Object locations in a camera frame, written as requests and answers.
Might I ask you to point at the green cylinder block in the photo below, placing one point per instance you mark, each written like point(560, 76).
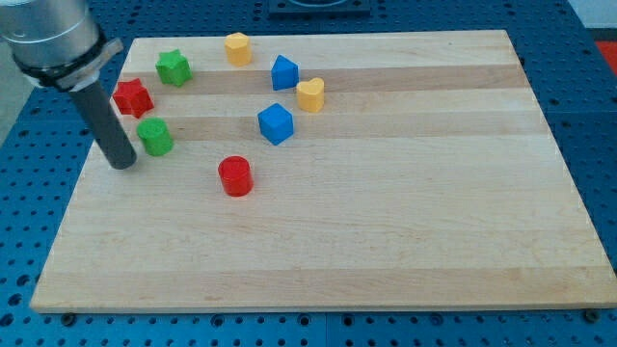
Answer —
point(155, 136)

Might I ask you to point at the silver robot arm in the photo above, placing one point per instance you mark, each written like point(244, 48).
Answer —
point(56, 43)

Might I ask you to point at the green star block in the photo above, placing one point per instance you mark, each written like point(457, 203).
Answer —
point(173, 68)

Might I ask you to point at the red star block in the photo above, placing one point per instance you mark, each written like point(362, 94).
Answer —
point(132, 98)

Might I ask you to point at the blue cube block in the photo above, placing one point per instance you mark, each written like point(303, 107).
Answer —
point(275, 124)

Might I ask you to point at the red cylinder block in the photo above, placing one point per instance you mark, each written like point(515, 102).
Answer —
point(236, 176)

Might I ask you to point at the yellow heart block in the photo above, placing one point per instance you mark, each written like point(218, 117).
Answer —
point(311, 95)

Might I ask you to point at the wooden board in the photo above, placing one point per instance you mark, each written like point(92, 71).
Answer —
point(429, 180)

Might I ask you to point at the blue triangular block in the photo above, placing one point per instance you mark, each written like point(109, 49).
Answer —
point(284, 74)

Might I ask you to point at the yellow hexagon block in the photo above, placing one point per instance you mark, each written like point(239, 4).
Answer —
point(238, 49)

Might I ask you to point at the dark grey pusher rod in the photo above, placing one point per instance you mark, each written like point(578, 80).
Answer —
point(94, 106)

